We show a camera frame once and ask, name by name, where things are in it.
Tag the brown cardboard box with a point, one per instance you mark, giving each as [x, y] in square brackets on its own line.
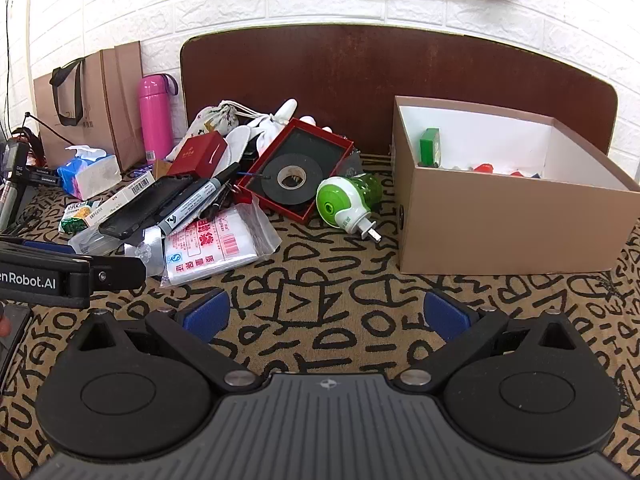
[500, 225]

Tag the red tray box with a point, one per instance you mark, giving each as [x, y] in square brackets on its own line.
[332, 152]

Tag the small red item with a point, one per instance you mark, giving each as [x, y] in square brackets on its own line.
[484, 167]

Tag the green mosquito repellent plug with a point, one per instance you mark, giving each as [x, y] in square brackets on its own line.
[345, 200]

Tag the silver foil wrapper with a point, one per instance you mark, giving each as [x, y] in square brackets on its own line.
[147, 247]

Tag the white gloves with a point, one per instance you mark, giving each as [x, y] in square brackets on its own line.
[245, 137]

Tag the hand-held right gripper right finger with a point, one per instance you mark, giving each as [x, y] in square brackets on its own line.
[446, 319]

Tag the small red gift box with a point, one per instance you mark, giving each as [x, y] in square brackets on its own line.
[200, 152]

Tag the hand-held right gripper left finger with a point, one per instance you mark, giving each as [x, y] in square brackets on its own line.
[207, 319]

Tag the pink thermos bottle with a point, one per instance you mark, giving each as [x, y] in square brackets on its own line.
[156, 115]

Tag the black marker pen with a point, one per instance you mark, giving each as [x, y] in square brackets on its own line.
[197, 197]

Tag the black phone case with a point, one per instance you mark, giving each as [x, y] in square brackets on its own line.
[145, 205]

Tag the blue tissue pack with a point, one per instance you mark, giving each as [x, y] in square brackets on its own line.
[92, 172]

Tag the clear plastic package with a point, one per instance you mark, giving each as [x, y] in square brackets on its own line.
[92, 242]

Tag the black electronic device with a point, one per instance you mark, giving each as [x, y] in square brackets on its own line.
[20, 175]

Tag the green snack packet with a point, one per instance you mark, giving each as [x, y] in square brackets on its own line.
[75, 217]

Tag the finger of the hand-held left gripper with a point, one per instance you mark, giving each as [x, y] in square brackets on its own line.
[120, 272]

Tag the pack of zip bags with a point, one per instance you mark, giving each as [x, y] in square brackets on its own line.
[215, 247]

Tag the black tape roll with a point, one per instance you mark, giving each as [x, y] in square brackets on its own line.
[295, 187]

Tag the white barcode box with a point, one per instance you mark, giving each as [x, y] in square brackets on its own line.
[125, 197]

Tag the brown wooden board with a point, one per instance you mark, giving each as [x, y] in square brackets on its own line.
[400, 80]

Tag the brown paper bag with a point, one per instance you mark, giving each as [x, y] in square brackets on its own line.
[95, 105]

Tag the small green box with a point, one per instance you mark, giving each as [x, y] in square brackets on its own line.
[430, 147]

